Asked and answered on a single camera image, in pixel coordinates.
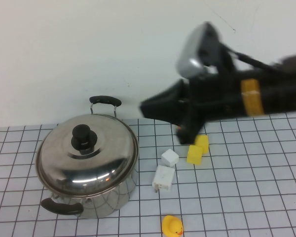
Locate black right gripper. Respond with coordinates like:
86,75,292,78
139,44,247,146

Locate stainless steel lid black knob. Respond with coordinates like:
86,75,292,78
36,114,140,196

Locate yellow foam cube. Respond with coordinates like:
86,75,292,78
195,134,210,154
186,145,204,165

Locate white foam cube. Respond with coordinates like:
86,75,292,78
161,148,180,168

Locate white charger plug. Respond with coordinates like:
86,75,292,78
152,165,176,194

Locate white grid tablecloth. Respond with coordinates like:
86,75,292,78
0,111,296,237

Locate yellow tape band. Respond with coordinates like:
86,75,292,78
240,79,266,116

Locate yellow rubber duck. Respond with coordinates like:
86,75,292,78
161,215,185,237

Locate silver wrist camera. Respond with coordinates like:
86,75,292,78
176,21,224,78

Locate black camera cable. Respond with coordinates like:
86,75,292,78
226,46,277,72

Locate stainless steel pot black handles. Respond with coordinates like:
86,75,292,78
36,95,141,219

